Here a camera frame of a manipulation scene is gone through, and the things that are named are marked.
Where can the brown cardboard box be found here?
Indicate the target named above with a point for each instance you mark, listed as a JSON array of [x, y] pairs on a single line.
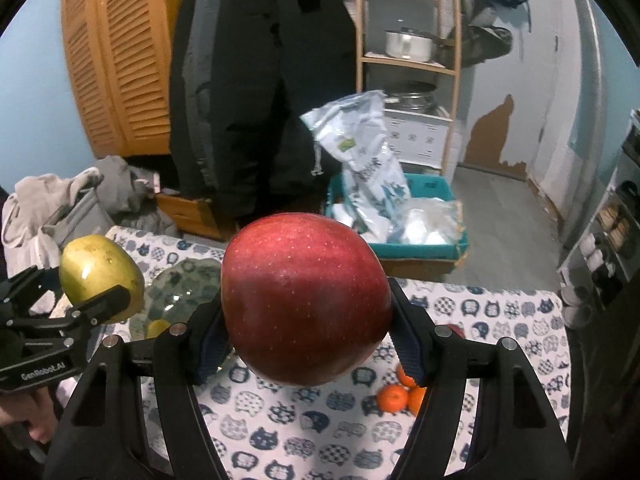
[[420, 266]]

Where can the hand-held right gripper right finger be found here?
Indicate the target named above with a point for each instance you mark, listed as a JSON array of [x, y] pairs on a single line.
[[407, 352]]

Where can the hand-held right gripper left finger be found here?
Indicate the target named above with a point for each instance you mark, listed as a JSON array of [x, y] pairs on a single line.
[[210, 347]]

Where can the steel steamer pot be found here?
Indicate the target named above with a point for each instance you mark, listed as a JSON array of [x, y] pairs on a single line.
[[412, 95]]

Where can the yellow pear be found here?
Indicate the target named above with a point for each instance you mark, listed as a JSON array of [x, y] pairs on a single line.
[[95, 270], [157, 329]]

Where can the group of shoes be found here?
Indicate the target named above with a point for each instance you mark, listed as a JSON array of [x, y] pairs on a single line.
[[595, 257]]

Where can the wooden louvered wardrobe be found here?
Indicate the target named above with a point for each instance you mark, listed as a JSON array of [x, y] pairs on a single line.
[[125, 60]]

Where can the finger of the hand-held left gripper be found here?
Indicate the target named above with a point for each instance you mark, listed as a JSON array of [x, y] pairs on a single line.
[[25, 290], [107, 305]]

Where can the metal shoe rack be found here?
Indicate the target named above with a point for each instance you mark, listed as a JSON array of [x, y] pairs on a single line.
[[622, 180]]

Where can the orange tangerine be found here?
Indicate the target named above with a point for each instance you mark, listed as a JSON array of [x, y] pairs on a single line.
[[391, 399], [416, 400], [406, 376]]

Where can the wooden drawer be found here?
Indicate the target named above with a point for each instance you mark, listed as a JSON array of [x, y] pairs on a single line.
[[192, 212]]

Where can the red apple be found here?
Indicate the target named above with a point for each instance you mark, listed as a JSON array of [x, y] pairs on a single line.
[[300, 300], [456, 331]]

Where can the white door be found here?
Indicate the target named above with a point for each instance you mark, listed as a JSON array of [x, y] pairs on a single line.
[[530, 60]]

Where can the grey clothes pile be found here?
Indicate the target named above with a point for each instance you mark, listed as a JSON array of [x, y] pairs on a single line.
[[120, 180]]

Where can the green glass bowl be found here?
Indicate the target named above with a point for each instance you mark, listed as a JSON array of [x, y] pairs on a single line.
[[175, 290]]

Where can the person's left hand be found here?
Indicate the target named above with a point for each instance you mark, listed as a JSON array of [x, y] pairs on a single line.
[[40, 417]]

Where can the metal cooking pot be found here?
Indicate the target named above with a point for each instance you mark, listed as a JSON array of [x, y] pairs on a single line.
[[407, 44]]

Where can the hanging grey bag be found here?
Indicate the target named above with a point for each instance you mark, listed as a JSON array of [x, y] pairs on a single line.
[[487, 35]]

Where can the wooden shelf rack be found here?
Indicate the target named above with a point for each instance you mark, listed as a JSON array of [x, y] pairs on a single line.
[[400, 62]]

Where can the clear plastic bag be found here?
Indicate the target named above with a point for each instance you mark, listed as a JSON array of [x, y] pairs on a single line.
[[430, 225]]

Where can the teal crate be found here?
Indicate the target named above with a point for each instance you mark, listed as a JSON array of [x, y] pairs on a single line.
[[430, 185]]

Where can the printed plastic bag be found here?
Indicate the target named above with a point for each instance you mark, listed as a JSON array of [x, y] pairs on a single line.
[[365, 160]]

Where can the black coat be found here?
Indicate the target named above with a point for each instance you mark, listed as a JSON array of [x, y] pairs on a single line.
[[260, 85]]

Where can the beige garment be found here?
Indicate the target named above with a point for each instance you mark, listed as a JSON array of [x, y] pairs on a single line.
[[35, 200]]

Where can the cat print tablecloth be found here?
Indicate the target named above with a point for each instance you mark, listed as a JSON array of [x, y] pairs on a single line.
[[310, 440]]

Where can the grey coat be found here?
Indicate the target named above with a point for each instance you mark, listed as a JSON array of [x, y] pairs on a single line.
[[192, 85]]

